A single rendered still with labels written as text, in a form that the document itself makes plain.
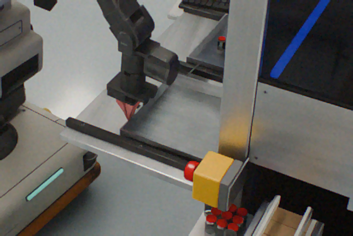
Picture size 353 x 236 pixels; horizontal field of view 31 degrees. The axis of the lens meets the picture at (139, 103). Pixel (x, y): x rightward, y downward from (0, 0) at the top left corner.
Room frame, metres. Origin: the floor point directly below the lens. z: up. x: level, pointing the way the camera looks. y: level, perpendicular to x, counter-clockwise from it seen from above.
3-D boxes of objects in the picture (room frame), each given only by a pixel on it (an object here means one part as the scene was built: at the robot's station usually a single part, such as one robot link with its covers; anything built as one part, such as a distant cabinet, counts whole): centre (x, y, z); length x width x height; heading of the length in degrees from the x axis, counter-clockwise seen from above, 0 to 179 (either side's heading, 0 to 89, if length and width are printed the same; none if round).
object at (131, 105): (1.15, 0.03, 0.95); 0.07 x 0.07 x 0.09; 60
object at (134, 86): (1.14, 0.02, 1.02); 0.10 x 0.07 x 0.07; 60
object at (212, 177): (0.85, -0.14, 1.00); 0.08 x 0.07 x 0.07; 60
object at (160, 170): (1.30, -0.19, 0.87); 0.70 x 0.48 x 0.02; 150
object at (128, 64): (1.13, 0.01, 1.08); 0.07 x 0.06 x 0.07; 58
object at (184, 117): (1.12, -0.17, 0.90); 0.34 x 0.26 x 0.04; 61
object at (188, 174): (0.87, -0.10, 0.99); 0.04 x 0.04 x 0.04; 60
